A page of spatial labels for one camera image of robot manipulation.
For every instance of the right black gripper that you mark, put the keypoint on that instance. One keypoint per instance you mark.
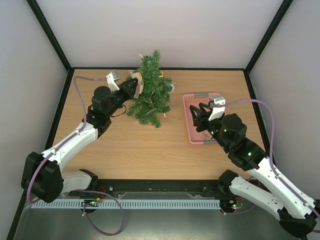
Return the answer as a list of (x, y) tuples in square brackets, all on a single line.
[(203, 120)]

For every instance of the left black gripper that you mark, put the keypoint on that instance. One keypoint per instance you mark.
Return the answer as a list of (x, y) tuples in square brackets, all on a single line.
[(129, 92)]

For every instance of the burlap bow ornament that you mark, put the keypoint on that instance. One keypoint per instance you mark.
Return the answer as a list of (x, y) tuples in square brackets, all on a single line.
[(140, 83)]

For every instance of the small green christmas tree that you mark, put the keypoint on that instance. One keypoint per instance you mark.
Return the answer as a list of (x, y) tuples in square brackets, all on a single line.
[(142, 114)]

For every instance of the gold cord bow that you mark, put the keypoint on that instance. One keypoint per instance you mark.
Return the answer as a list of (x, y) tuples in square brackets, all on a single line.
[(206, 137)]

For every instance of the pink plastic basket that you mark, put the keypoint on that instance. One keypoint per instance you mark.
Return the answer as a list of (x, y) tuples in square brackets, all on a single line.
[(195, 105)]

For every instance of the clear string lights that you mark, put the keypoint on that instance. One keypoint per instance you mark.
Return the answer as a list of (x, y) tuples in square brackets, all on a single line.
[(156, 92)]

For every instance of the white ball ornament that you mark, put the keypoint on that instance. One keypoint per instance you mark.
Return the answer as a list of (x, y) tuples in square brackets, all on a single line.
[(172, 87)]

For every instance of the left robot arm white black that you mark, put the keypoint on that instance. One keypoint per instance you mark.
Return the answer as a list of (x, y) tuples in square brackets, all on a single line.
[(43, 177)]

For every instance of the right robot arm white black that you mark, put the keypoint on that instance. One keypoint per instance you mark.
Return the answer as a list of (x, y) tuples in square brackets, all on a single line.
[(296, 212)]

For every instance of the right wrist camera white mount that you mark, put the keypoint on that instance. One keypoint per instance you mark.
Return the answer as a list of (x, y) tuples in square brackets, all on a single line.
[(216, 104)]

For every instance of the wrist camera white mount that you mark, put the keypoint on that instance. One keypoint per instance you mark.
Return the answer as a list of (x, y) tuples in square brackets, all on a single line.
[(111, 79), (216, 104)]

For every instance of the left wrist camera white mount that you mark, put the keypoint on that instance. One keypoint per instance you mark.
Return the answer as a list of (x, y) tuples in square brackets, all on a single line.
[(111, 79)]

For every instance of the black aluminium rail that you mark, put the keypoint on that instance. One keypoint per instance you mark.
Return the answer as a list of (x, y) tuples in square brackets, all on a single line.
[(203, 188)]

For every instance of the light blue cable duct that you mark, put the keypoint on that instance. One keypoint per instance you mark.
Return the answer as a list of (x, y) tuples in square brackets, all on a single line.
[(132, 204)]

